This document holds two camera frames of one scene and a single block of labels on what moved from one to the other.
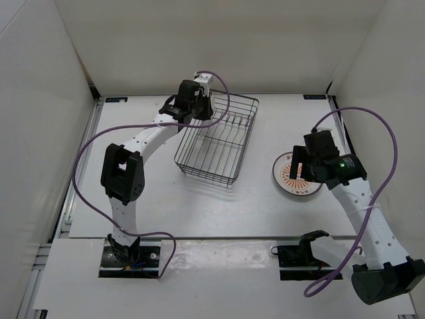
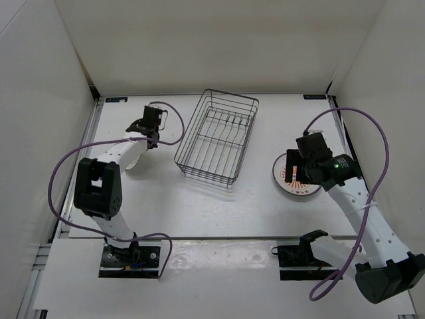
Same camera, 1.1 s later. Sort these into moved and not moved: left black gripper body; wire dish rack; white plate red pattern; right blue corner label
Moved: left black gripper body
Not moved: right blue corner label; wire dish rack; white plate red pattern
